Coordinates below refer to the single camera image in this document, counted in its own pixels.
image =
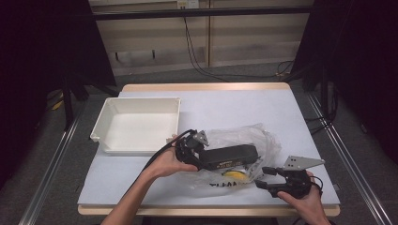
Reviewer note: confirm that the black metal stand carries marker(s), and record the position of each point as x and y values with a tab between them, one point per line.
67	106

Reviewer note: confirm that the white wall outlet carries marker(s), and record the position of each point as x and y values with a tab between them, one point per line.
187	3

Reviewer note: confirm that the black curtain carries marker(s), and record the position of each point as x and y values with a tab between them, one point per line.
37	62
359	62

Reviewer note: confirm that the clear printed plastic bag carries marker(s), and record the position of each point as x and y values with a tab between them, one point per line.
250	137

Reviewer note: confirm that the metal floor rail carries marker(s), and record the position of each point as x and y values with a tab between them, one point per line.
50	168
350	146

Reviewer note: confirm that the white paper sheet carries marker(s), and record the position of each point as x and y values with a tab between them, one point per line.
234	106

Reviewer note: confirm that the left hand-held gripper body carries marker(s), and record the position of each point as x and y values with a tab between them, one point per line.
187	150

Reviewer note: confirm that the person's right hand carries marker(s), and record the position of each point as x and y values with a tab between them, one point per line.
308	204

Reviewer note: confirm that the black horizontal bar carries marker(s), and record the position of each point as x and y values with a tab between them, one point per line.
200	13

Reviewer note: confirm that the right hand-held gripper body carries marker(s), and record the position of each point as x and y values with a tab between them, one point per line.
295	182

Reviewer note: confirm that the black rectangular box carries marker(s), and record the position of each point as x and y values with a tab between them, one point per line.
231	156

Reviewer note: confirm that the person's left hand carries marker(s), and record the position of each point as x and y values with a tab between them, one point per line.
165	162

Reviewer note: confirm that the wooden table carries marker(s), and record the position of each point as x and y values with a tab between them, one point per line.
203	86

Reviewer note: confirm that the white plastic bin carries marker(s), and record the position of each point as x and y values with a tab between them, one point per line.
137	126

